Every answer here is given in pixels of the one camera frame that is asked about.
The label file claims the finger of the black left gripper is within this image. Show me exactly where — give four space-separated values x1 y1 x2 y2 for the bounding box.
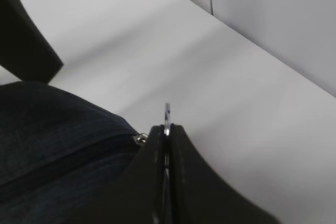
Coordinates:
1 0 64 83

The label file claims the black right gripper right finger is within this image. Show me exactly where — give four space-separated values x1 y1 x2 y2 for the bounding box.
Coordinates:
169 124 279 223

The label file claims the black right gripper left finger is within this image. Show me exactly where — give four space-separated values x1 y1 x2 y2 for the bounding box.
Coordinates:
70 125 166 223

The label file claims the dark blue lunch bag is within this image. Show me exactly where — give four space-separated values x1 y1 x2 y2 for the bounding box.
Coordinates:
0 81 173 224

